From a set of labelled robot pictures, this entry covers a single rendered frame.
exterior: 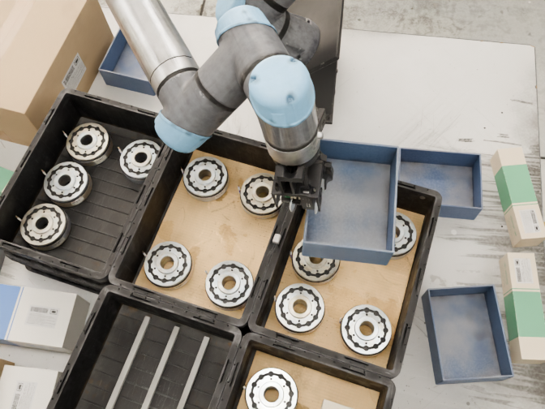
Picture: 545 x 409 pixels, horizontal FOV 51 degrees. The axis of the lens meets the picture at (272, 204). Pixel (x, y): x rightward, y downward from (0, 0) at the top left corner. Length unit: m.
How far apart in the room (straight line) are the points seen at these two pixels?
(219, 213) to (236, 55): 0.62
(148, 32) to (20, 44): 0.77
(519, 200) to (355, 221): 0.56
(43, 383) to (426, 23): 2.13
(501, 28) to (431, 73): 1.16
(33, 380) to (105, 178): 0.47
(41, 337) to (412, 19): 2.06
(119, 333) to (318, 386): 0.43
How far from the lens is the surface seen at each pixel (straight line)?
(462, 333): 1.40
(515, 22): 2.85
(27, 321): 1.39
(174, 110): 0.81
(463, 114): 1.63
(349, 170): 1.07
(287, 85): 0.67
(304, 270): 1.22
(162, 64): 0.84
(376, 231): 1.03
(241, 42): 0.75
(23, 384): 1.37
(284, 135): 0.71
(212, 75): 0.77
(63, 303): 1.37
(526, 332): 1.38
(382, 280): 1.25
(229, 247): 1.27
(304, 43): 1.37
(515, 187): 1.49
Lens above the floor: 2.02
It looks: 66 degrees down
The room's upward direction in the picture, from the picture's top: 5 degrees counter-clockwise
